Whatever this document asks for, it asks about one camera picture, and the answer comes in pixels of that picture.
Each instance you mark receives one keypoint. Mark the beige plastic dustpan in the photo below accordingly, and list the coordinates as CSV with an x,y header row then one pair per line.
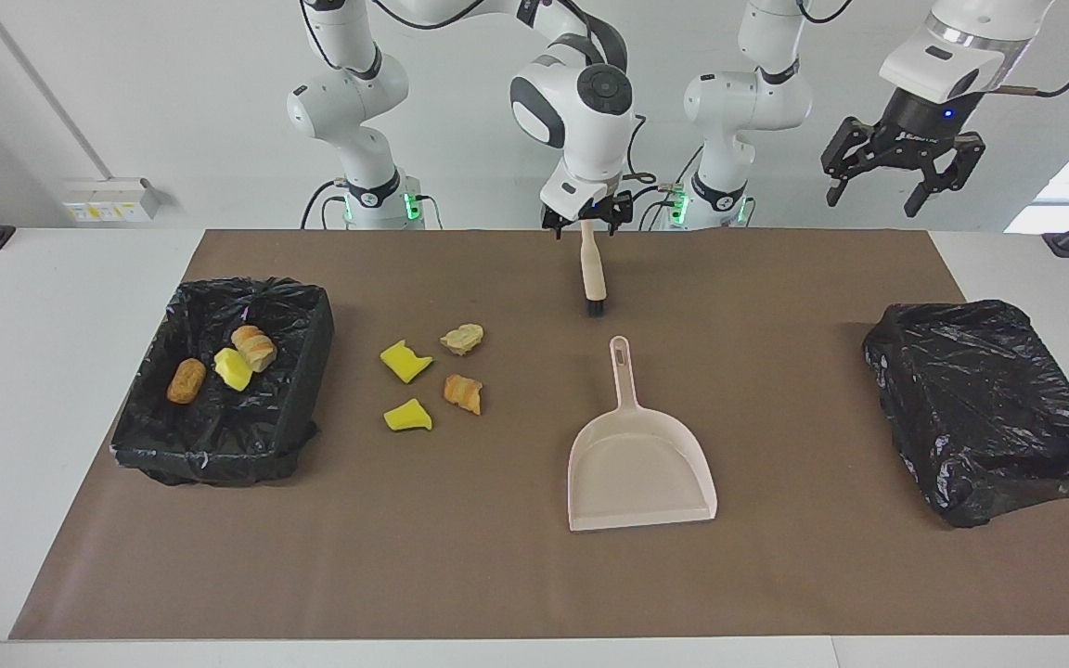
x,y
641,473

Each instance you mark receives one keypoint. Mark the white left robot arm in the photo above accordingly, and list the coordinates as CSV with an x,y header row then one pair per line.
x,y
748,102

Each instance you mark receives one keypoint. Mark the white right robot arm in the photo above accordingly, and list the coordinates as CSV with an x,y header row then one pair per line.
x,y
349,102

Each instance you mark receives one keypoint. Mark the brown paper table mat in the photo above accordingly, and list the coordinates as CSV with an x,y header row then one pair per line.
x,y
497,575

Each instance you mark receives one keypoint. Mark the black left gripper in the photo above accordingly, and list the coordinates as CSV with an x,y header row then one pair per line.
x,y
915,119

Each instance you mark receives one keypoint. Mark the brown oval bread roll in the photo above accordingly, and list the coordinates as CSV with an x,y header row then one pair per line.
x,y
186,381

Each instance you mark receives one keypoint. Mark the orange striped bread piece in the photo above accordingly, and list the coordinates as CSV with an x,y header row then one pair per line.
x,y
463,393

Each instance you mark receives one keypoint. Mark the black bag lined bin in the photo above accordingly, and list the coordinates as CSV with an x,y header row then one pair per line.
x,y
219,436
980,408

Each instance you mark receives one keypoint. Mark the beige hand brush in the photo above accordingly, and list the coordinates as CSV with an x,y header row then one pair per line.
x,y
593,274

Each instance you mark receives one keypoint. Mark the yellow and green sponge piece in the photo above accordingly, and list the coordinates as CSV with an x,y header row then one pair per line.
x,y
234,371

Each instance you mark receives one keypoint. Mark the white wall socket box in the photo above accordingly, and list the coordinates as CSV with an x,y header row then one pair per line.
x,y
112,199

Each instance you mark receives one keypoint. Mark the pale torn bread piece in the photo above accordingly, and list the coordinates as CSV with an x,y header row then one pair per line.
x,y
462,340

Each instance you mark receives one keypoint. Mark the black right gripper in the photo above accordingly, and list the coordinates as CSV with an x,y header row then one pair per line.
x,y
595,209

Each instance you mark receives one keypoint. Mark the pale striped croissant piece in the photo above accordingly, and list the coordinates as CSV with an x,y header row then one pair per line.
x,y
256,347

